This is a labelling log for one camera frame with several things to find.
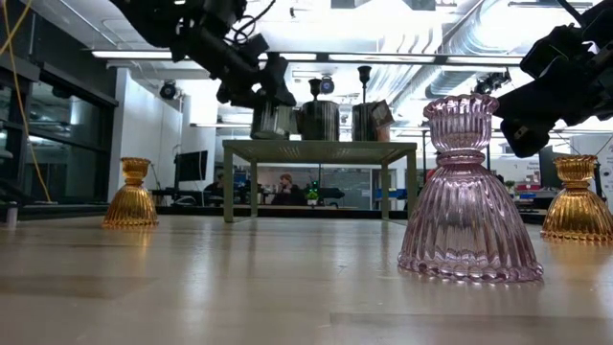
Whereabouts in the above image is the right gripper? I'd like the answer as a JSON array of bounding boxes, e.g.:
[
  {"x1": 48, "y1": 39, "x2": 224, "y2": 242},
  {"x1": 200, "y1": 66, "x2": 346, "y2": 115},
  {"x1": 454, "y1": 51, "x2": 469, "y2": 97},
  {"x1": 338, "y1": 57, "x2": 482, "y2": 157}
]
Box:
[{"x1": 492, "y1": 0, "x2": 613, "y2": 159}]

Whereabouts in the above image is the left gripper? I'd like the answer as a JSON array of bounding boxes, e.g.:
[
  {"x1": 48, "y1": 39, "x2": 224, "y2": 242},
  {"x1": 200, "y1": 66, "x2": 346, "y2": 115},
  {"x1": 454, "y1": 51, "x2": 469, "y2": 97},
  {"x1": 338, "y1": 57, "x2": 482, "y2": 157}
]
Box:
[{"x1": 198, "y1": 26, "x2": 298, "y2": 109}]

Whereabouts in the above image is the tin candle with cream tag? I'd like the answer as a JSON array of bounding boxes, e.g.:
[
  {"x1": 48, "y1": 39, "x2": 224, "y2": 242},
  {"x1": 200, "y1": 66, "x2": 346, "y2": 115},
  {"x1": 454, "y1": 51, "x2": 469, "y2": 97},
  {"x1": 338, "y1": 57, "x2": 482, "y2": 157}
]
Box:
[{"x1": 250, "y1": 99, "x2": 297, "y2": 141}]

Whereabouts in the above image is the plain silver tin candle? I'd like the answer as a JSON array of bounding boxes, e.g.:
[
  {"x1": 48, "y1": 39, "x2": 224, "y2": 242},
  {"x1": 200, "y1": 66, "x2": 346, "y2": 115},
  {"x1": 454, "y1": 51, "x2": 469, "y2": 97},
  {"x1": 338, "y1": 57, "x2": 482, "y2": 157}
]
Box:
[{"x1": 295, "y1": 99, "x2": 342, "y2": 142}]

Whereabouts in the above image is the tall black candlestick holder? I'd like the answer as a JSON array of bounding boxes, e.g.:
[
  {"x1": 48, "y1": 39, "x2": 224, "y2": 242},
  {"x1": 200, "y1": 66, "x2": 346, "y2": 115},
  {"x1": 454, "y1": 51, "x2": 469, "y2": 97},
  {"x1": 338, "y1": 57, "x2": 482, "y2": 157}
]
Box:
[{"x1": 357, "y1": 65, "x2": 373, "y2": 104}]

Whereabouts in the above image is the tin candle with orange label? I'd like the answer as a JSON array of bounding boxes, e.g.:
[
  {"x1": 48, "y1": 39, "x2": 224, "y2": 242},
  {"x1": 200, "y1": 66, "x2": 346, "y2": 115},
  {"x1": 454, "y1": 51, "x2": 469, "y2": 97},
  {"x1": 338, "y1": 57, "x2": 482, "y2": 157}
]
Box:
[{"x1": 352, "y1": 99, "x2": 395, "y2": 143}]

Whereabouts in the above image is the amber glass candle holder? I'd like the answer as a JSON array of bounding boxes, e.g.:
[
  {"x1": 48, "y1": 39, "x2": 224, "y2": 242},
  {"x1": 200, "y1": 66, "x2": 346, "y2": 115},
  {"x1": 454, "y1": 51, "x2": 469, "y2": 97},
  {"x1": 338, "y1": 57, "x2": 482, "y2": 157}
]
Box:
[
  {"x1": 101, "y1": 156, "x2": 160, "y2": 229},
  {"x1": 539, "y1": 153, "x2": 613, "y2": 243}
]

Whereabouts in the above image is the pink glass candle holder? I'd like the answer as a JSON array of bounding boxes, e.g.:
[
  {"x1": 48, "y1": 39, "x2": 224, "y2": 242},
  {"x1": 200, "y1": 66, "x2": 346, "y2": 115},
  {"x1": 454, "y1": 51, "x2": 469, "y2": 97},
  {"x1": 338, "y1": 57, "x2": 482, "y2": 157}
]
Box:
[{"x1": 397, "y1": 93, "x2": 546, "y2": 284}]

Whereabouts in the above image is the black ceiling-mounted device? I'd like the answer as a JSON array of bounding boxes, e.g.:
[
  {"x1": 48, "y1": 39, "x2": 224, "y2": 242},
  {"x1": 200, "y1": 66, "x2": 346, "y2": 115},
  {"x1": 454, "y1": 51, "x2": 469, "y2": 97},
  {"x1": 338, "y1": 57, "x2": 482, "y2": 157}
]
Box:
[{"x1": 473, "y1": 70, "x2": 512, "y2": 96}]

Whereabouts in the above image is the black monitor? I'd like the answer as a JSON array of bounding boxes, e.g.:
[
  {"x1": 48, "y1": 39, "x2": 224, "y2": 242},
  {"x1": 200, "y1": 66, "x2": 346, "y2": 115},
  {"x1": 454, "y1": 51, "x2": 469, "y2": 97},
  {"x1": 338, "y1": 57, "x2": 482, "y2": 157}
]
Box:
[
  {"x1": 538, "y1": 146, "x2": 560, "y2": 189},
  {"x1": 173, "y1": 149, "x2": 210, "y2": 184}
]

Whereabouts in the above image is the green perforated metal shelf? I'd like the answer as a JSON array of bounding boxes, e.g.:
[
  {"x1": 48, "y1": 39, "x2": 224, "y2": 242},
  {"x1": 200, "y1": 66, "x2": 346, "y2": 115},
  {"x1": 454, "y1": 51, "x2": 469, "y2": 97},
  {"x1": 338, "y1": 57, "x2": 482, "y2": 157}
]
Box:
[{"x1": 222, "y1": 139, "x2": 419, "y2": 224}]

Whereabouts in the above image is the person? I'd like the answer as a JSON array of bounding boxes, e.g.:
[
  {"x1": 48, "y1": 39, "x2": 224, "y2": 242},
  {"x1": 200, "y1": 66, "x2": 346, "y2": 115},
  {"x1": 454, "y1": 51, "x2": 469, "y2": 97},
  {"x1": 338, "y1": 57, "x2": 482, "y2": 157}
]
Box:
[
  {"x1": 204, "y1": 172, "x2": 226, "y2": 198},
  {"x1": 271, "y1": 172, "x2": 307, "y2": 207}
]

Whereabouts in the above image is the silver ventilation duct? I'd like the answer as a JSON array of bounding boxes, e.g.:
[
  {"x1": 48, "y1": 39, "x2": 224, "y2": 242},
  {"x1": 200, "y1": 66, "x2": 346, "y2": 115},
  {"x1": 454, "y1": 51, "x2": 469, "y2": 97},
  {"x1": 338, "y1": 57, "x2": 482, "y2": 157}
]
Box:
[{"x1": 368, "y1": 0, "x2": 533, "y2": 104}]

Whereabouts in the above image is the long ceiling light rail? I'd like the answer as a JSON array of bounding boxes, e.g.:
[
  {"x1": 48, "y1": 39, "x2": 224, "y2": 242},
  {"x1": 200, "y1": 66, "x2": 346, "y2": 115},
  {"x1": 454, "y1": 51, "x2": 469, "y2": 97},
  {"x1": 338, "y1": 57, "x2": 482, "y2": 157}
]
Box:
[{"x1": 90, "y1": 49, "x2": 526, "y2": 66}]

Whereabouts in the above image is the yellow hanging cable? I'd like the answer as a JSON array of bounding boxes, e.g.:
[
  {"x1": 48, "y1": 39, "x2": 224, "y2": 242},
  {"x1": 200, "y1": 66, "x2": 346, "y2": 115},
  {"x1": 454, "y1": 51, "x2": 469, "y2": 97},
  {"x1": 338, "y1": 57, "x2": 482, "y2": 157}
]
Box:
[{"x1": 0, "y1": 0, "x2": 54, "y2": 204}]

